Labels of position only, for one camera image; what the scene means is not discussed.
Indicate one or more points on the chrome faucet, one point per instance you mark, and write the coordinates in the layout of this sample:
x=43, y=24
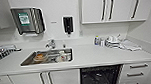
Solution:
x=51, y=44

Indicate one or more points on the steel paper towel dispenser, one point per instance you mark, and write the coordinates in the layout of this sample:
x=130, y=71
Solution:
x=23, y=20

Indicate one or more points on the stainless steel dishwasher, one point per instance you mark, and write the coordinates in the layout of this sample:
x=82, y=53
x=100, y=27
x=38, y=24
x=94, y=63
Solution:
x=100, y=77

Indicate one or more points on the black soap dispenser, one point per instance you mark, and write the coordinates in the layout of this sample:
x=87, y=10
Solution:
x=68, y=24

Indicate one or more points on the white wall outlet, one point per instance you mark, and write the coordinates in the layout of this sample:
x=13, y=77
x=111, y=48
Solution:
x=81, y=33

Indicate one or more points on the small sink deck button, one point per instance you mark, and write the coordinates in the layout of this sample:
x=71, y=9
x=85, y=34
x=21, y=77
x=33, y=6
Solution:
x=64, y=46

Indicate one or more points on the small wall label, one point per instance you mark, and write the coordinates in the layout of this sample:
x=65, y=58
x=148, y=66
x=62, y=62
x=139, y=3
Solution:
x=53, y=22

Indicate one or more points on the clear container orange food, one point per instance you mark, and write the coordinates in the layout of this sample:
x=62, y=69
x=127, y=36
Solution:
x=39, y=57

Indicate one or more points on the white mug red print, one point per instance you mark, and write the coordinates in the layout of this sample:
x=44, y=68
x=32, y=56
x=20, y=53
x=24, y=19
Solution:
x=63, y=55

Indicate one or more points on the blue white bottle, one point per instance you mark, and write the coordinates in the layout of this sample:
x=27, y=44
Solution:
x=96, y=41

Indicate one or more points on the small white bottle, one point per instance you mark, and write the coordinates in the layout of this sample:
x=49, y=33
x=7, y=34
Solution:
x=102, y=42

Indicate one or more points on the white two-door base cabinet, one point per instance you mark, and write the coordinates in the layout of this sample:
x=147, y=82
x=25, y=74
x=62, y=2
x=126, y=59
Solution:
x=63, y=80

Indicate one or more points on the steel sink basin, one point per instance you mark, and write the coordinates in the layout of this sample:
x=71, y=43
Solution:
x=27, y=61

